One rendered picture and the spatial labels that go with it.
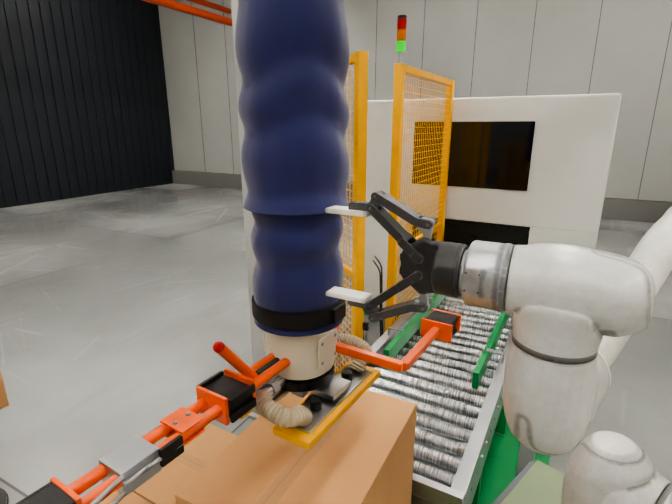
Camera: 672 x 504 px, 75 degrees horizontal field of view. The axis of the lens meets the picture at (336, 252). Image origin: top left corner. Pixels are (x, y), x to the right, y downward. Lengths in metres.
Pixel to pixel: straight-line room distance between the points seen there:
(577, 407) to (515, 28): 9.87
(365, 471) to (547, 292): 0.79
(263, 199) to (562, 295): 0.59
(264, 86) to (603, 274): 0.65
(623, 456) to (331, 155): 0.86
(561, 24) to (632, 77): 1.63
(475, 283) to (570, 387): 0.17
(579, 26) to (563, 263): 9.73
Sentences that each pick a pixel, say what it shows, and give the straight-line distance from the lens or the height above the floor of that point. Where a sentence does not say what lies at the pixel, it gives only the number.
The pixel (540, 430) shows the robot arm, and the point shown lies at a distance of 0.66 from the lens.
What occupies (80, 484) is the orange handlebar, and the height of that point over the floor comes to 1.25.
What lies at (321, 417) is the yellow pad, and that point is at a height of 1.14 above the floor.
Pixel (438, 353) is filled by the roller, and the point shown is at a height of 0.53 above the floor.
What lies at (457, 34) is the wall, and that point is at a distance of 10.53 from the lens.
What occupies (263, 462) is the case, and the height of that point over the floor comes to 0.94.
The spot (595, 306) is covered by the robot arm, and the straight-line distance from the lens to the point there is 0.57.
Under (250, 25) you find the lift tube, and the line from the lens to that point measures 0.92.
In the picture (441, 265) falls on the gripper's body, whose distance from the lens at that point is 0.60.
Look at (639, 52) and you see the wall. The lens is 10.21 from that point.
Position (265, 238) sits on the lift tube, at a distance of 0.95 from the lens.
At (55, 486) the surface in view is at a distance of 0.83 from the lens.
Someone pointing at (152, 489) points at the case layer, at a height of 0.54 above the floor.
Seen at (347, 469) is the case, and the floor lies 0.94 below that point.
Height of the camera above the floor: 1.77
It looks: 16 degrees down
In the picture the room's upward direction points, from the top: straight up
